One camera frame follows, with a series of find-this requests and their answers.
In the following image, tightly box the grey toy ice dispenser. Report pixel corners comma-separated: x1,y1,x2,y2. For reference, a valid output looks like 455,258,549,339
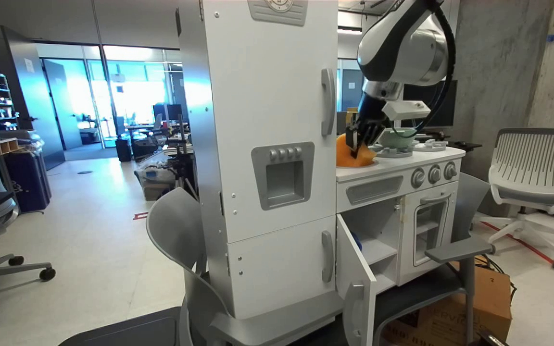
251,141,318,214

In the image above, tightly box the grey toy clock panel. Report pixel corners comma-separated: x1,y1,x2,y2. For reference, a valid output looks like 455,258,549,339
245,0,310,30

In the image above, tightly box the grey stove knob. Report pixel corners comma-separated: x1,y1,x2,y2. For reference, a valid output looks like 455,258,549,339
426,164,445,187
441,160,460,183
409,168,428,191

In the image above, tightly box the orange sponge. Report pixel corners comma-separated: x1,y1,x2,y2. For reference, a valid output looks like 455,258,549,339
335,133,378,172

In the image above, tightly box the grey toy stove burner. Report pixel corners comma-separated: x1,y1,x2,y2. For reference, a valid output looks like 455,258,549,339
414,139,451,155
376,149,416,160

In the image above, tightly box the brown cardboard box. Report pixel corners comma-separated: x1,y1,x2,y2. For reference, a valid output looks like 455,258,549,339
410,264,516,346

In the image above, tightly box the green bowl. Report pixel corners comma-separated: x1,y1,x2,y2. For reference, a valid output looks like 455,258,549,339
378,128,420,158

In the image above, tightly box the grey fridge door handle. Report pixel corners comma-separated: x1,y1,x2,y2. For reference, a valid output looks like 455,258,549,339
320,68,339,139
320,230,337,287

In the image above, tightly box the white mesh office chair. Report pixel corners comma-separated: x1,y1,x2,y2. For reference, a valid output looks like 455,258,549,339
482,128,554,274

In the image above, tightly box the grey floor bag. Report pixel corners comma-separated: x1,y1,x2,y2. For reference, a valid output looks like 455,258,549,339
133,162,182,203

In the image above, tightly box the white cupboard door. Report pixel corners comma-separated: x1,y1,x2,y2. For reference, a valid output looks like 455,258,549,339
335,214,380,346

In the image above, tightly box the white toy kitchen set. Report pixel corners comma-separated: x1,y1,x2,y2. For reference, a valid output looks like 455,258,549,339
178,0,468,346

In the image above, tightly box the dark blue suitcase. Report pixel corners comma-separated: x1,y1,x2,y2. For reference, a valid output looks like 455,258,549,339
3,147,55,214

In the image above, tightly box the grey plastic chair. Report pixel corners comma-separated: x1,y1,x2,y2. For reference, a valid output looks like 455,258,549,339
380,172,497,345
145,187,235,346

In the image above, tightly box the white wrist camera plate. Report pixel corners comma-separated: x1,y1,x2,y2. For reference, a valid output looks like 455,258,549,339
382,99,434,126

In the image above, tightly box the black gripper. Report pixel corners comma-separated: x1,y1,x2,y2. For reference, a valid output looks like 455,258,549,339
345,93,397,160

